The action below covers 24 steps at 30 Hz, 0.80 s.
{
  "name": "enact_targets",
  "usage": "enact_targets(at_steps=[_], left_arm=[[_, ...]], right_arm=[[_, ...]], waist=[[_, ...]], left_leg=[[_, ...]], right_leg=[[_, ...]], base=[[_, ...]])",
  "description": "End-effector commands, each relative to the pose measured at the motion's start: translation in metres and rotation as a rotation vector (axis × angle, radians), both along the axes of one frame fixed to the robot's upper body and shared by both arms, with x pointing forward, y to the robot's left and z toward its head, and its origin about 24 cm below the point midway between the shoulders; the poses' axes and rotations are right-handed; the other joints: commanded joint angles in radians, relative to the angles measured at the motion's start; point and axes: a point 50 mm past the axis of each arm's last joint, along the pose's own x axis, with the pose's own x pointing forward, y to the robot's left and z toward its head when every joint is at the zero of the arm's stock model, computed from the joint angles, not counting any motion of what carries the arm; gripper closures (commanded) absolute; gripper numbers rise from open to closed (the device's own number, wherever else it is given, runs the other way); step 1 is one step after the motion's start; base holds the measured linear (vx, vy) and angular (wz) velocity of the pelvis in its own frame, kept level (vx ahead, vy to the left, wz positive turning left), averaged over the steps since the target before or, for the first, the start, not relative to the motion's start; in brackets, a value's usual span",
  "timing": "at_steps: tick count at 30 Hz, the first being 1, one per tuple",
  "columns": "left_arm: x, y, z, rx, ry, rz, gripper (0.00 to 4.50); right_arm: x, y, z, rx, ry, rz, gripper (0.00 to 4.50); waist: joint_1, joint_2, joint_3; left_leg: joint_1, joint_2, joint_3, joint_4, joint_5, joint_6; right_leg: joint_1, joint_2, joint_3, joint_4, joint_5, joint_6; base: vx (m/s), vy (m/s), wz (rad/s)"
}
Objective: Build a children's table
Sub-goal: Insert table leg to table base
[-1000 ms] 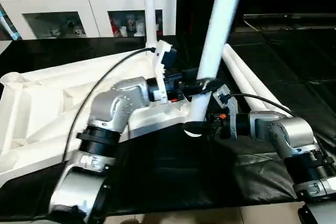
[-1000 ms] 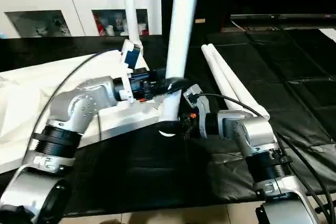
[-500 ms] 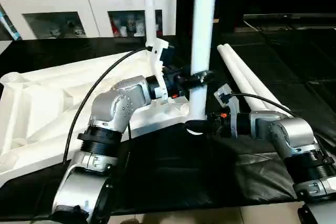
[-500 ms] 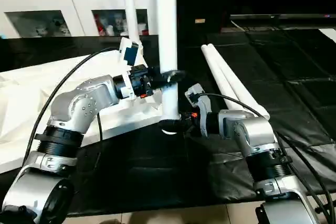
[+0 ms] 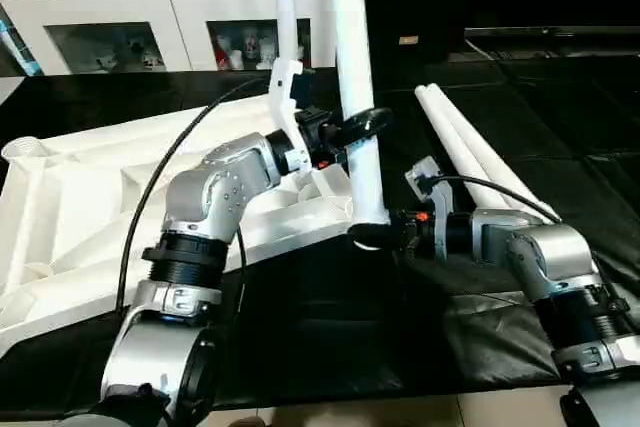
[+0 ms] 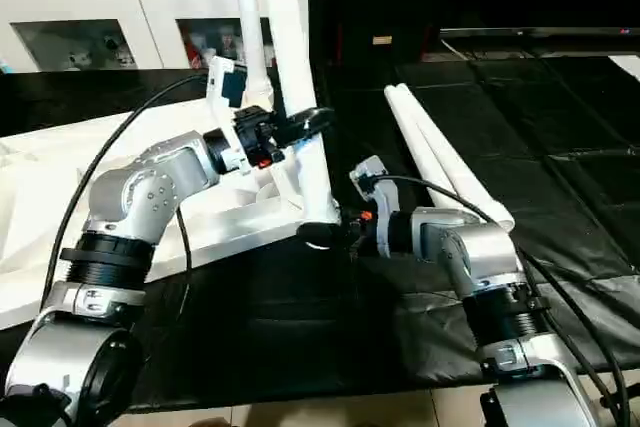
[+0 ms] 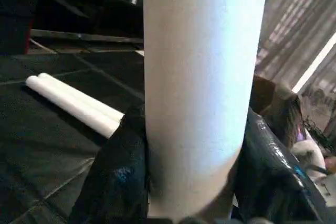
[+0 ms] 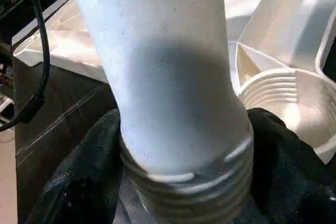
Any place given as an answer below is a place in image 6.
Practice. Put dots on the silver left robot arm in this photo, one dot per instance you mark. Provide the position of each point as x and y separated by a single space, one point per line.
130 207

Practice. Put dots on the red bottle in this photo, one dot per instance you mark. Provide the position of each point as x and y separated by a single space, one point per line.
190 47

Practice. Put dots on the white glass-door cabinet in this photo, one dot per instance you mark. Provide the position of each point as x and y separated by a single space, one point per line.
80 2

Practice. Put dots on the dark metal rail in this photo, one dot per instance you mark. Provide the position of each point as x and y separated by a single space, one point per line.
540 34

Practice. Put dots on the white plastic table leg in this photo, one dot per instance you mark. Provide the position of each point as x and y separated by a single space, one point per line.
298 77
415 137
250 17
460 162

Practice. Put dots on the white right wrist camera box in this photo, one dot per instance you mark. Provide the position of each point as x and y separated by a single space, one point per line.
372 182

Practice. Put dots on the small yellow label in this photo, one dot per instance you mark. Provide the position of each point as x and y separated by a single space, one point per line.
382 40

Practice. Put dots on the black work mat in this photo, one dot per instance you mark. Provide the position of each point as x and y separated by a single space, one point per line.
320 347

